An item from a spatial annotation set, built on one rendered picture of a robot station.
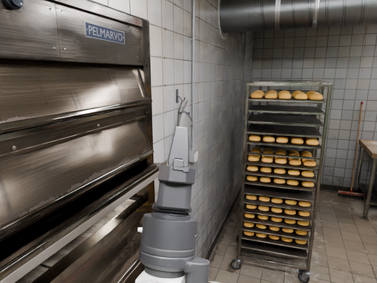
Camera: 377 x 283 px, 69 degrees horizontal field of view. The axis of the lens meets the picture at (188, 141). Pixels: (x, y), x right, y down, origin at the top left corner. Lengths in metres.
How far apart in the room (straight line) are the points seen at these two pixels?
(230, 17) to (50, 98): 2.06
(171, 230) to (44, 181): 0.62
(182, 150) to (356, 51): 4.46
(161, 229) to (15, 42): 0.68
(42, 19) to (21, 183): 0.49
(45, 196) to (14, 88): 0.33
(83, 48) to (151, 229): 0.80
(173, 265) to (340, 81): 4.47
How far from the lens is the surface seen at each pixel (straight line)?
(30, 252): 0.81
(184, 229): 0.42
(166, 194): 0.41
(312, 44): 4.74
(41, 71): 0.98
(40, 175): 0.97
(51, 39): 1.00
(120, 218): 1.40
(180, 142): 0.42
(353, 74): 4.78
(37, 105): 0.91
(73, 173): 1.04
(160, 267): 0.43
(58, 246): 0.86
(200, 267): 0.44
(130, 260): 1.50
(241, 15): 2.71
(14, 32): 0.92
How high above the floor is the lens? 1.85
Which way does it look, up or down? 14 degrees down
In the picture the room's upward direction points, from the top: straight up
